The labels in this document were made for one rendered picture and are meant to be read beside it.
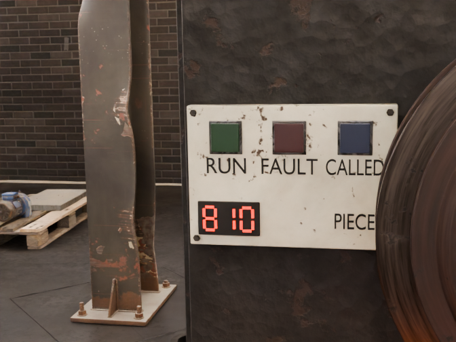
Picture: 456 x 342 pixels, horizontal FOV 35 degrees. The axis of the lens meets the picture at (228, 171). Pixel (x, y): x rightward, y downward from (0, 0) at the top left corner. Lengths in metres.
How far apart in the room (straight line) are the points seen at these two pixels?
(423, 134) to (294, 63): 0.22
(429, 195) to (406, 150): 0.05
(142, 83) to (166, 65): 3.36
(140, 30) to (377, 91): 2.94
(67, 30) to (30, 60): 0.51
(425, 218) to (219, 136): 0.29
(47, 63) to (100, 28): 4.07
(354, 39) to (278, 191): 0.21
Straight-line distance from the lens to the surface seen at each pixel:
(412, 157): 0.75
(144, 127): 3.79
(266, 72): 0.91
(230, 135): 0.89
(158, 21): 7.15
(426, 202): 0.74
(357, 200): 0.90
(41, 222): 5.24
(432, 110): 0.75
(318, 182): 0.89
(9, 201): 5.33
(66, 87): 7.50
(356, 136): 0.88
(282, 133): 0.88
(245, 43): 0.91
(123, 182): 3.54
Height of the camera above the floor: 1.31
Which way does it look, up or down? 9 degrees down
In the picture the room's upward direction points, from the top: 1 degrees counter-clockwise
